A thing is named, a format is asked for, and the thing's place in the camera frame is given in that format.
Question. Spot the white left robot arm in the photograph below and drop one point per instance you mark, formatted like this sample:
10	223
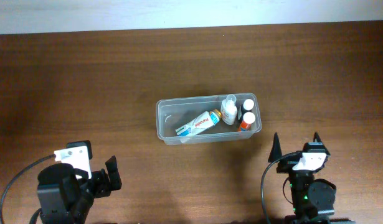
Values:
66	194

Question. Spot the dark bottle white cap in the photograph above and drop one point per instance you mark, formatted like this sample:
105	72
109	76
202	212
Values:
246	106

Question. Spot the clear plastic container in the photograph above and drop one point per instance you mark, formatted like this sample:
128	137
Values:
173	113

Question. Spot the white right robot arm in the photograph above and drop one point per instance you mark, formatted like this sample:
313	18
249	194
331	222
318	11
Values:
312	199

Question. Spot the white pump bottle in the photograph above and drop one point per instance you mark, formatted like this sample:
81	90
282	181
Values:
229	110

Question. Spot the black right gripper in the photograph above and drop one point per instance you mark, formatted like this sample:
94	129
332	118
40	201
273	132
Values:
284	167

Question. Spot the gold lid small jar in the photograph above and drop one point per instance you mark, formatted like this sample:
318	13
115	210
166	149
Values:
215	116

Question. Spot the white Panadol box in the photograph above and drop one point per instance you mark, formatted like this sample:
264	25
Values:
196	126

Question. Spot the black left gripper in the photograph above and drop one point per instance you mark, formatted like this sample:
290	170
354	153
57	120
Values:
101	179

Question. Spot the orange glue stick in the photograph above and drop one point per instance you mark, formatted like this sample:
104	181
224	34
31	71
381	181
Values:
247	120

